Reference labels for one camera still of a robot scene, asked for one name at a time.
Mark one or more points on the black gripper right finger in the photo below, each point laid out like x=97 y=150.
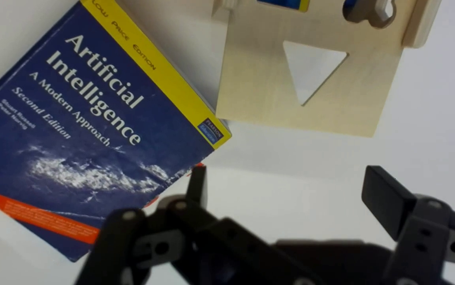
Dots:
x=387 y=198

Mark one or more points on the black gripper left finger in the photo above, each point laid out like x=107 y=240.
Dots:
x=195 y=183

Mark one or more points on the wooden toy box lid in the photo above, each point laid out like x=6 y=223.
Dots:
x=252 y=84

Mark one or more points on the wooden shape sorter toy box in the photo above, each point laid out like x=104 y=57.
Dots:
x=421 y=20

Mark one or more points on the blue Artificial Intelligence book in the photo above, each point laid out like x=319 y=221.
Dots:
x=90 y=131

